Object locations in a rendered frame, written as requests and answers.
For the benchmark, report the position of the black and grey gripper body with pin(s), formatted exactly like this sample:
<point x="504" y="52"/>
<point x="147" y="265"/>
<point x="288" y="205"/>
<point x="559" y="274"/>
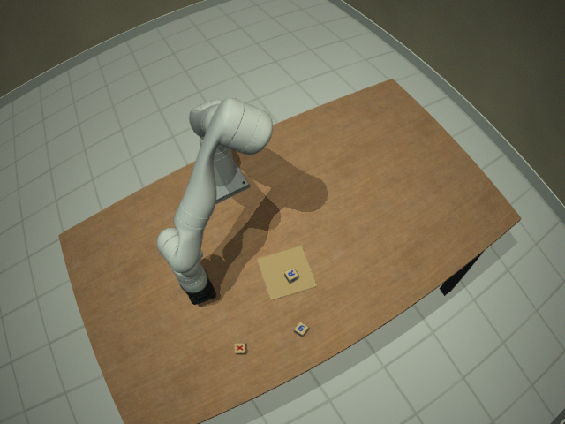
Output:
<point x="200" y="289"/>

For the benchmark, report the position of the tan block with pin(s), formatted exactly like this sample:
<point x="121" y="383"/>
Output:
<point x="240" y="348"/>
<point x="301" y="329"/>
<point x="291" y="275"/>

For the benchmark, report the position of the tan flat mat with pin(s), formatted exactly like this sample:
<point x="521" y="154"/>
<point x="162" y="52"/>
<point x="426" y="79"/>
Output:
<point x="273" y="266"/>

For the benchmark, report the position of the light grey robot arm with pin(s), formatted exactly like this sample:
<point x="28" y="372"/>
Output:
<point x="236" y="125"/>

